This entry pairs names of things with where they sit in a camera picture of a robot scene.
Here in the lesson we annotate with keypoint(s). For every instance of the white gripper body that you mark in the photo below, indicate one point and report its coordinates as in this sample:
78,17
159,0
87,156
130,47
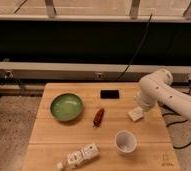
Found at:
144,101

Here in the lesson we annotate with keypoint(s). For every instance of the white sponge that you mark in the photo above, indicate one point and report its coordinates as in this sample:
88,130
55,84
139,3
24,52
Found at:
136,114

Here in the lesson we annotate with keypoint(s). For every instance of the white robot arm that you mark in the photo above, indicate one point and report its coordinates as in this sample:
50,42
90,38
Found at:
157,87

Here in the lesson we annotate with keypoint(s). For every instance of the white ceramic cup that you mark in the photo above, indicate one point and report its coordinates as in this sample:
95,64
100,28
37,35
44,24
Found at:
125,142

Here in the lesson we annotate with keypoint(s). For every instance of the black rectangular block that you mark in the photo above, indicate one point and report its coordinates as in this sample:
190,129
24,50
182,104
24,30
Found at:
109,94

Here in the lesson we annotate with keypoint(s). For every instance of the red chili pepper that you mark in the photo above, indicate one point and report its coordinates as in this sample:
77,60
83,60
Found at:
98,118

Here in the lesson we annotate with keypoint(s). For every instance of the green bowl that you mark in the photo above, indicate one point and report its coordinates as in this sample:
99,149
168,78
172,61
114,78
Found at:
66,107

